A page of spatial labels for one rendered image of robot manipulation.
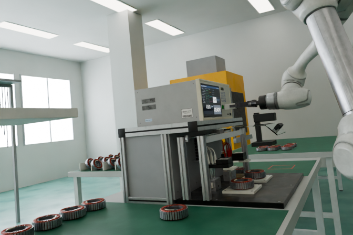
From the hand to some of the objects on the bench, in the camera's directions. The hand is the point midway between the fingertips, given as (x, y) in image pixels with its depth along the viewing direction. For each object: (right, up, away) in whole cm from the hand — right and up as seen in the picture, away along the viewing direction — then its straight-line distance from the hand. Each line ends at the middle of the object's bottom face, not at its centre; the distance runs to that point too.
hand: (230, 106), depth 170 cm
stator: (+1, -38, -25) cm, 46 cm away
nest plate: (+13, -40, -4) cm, 42 cm away
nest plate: (+1, -39, -25) cm, 47 cm away
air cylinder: (0, -42, +3) cm, 42 cm away
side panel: (-43, -46, -24) cm, 68 cm away
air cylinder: (-11, -41, -18) cm, 46 cm away
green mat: (+18, -46, +53) cm, 72 cm away
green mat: (-44, -43, -60) cm, 86 cm away
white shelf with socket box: (-87, -47, -66) cm, 119 cm away
